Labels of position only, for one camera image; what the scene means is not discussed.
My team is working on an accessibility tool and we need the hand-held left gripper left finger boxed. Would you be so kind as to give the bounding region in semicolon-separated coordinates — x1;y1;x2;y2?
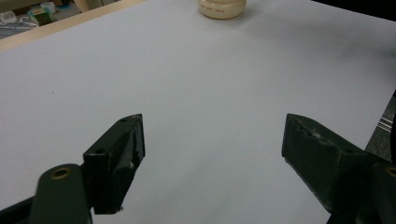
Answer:
82;113;147;216

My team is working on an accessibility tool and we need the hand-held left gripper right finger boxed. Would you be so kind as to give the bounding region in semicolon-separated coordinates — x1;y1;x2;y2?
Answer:
280;112;376;216

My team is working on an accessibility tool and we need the cream ribbed brush holder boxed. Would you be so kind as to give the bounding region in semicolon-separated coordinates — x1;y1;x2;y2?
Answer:
197;0;248;21

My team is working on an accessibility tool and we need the small green box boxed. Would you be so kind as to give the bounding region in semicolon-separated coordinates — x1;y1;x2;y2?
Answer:
27;7;53;26

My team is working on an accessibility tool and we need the metal floor rail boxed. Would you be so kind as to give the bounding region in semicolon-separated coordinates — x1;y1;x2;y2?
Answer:
376;114;394;133

